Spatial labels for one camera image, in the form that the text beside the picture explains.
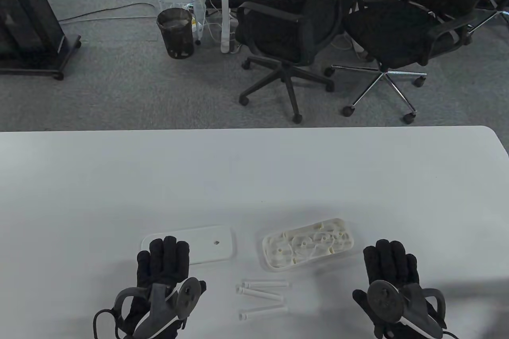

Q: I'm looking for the black wheeled cabinet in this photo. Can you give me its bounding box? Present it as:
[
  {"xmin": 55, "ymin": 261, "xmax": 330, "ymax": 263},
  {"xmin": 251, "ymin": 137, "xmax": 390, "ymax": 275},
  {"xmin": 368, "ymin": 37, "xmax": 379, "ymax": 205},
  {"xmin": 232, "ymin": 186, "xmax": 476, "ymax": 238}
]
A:
[{"xmin": 0, "ymin": 0, "xmax": 82, "ymax": 80}]

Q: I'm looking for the ribbed white Hanoi Tower shell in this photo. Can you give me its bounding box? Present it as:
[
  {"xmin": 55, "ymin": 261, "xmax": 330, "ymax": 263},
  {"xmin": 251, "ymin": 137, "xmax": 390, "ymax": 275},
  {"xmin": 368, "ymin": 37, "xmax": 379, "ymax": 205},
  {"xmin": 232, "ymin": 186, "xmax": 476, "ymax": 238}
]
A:
[{"xmin": 260, "ymin": 218, "xmax": 356, "ymax": 272}]

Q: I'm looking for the black office chair plastic base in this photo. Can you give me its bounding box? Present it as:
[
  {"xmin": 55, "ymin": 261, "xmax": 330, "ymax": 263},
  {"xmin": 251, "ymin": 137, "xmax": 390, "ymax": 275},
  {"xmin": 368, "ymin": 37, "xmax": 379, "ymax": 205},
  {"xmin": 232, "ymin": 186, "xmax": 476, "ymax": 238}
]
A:
[{"xmin": 235, "ymin": 0, "xmax": 355, "ymax": 124}]

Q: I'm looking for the grey right hand controller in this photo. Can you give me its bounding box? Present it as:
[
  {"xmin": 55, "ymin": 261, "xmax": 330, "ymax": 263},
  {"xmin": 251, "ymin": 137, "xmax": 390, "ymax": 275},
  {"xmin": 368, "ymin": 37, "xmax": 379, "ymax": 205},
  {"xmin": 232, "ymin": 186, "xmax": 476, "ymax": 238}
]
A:
[{"xmin": 367, "ymin": 280, "xmax": 447, "ymax": 339}]

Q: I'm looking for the dark floor cable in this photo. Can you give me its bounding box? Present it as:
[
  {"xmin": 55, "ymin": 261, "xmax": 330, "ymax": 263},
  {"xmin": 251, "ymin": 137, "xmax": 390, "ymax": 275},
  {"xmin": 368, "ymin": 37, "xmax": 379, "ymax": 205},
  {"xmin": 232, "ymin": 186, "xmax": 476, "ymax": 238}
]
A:
[{"xmin": 60, "ymin": 2, "xmax": 158, "ymax": 23}]

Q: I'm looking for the white desk leg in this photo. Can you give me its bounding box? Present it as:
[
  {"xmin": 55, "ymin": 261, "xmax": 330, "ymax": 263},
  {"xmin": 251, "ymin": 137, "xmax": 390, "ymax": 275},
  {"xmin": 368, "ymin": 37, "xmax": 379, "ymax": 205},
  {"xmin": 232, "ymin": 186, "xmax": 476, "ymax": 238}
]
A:
[{"xmin": 221, "ymin": 0, "xmax": 232, "ymax": 54}]

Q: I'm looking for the person's left hand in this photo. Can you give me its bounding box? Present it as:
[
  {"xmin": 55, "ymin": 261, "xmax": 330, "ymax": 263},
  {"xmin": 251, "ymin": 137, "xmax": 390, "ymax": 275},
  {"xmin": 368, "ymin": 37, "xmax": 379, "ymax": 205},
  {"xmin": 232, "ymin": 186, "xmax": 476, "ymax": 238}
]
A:
[{"xmin": 119, "ymin": 236, "xmax": 207, "ymax": 339}]

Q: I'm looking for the grey hand controller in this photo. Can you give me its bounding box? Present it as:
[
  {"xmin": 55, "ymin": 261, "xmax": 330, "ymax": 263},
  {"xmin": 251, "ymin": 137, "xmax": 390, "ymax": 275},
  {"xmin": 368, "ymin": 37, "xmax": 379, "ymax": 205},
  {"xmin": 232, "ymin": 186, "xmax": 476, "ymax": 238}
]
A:
[
  {"xmin": 113, "ymin": 277, "xmax": 202, "ymax": 339},
  {"xmin": 367, "ymin": 280, "xmax": 447, "ymax": 339}
]

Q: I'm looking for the smooth white Hanoi Tower plate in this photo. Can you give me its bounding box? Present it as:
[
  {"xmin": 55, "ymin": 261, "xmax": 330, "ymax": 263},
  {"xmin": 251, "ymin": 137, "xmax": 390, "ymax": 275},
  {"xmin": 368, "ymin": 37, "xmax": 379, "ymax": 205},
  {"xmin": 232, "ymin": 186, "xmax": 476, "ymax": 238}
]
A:
[{"xmin": 142, "ymin": 226, "xmax": 237, "ymax": 265}]

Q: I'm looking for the white Hanoi Tower peg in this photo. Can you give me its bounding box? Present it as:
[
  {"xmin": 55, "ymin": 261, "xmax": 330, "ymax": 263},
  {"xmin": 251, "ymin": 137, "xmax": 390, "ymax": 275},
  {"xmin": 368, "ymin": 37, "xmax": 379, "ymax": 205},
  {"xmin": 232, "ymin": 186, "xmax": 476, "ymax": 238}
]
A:
[
  {"xmin": 239, "ymin": 305, "xmax": 289, "ymax": 321},
  {"xmin": 235, "ymin": 284, "xmax": 285, "ymax": 303},
  {"xmin": 241, "ymin": 280, "xmax": 291, "ymax": 289}
]

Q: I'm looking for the grey left hand controller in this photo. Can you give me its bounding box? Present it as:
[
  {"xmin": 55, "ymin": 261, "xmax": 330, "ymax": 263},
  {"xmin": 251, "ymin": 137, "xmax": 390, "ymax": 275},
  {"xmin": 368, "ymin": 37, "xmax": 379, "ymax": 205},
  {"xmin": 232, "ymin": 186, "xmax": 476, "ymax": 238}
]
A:
[{"xmin": 113, "ymin": 277, "xmax": 202, "ymax": 339}]

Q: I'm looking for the black office chair chrome base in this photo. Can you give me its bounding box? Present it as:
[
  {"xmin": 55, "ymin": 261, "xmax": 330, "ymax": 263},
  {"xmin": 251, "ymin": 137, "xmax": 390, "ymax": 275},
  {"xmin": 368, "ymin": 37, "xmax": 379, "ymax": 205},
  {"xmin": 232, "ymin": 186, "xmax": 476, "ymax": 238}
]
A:
[{"xmin": 324, "ymin": 0, "xmax": 507, "ymax": 125}]

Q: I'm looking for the person's right hand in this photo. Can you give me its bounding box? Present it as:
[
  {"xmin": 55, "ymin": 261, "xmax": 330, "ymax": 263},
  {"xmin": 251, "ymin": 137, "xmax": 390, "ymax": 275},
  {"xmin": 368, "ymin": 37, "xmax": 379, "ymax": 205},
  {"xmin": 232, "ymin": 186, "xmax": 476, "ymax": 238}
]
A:
[{"xmin": 352, "ymin": 239, "xmax": 447, "ymax": 339}]

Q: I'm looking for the black mesh waste bin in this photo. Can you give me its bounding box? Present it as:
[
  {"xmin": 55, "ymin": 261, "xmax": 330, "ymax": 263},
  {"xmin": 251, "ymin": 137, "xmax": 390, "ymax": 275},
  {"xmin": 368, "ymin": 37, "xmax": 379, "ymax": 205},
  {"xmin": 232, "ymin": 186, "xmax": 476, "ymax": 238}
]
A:
[{"xmin": 156, "ymin": 8, "xmax": 195, "ymax": 59}]

